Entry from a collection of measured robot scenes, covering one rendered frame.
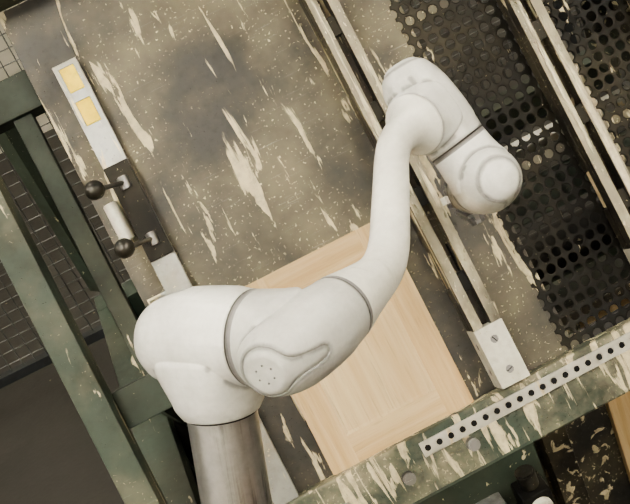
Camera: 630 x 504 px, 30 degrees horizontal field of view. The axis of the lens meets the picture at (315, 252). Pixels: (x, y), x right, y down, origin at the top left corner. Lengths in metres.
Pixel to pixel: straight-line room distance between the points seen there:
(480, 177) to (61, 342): 0.88
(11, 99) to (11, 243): 0.30
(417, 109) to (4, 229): 0.86
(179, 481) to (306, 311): 1.24
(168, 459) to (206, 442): 1.12
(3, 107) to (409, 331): 0.92
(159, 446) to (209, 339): 1.28
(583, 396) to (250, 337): 1.04
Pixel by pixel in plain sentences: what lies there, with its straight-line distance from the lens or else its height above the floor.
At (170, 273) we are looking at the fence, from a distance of 2.28.
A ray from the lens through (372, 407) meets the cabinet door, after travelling 2.33.
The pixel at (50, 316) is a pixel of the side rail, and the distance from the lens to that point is 2.29.
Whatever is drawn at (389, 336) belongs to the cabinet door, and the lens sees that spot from 2.32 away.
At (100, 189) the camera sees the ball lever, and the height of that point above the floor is 1.55.
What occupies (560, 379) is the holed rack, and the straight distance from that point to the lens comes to 2.36.
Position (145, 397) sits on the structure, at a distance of 2.36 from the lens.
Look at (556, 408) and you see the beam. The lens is 2.36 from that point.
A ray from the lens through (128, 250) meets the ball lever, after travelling 2.17.
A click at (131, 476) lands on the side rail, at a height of 1.06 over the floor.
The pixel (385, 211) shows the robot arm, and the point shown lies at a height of 1.55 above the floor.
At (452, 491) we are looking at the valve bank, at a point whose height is 0.79.
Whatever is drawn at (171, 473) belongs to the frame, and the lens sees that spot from 2.71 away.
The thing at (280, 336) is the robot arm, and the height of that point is 1.60.
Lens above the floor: 2.40
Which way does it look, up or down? 30 degrees down
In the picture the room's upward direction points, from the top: 24 degrees counter-clockwise
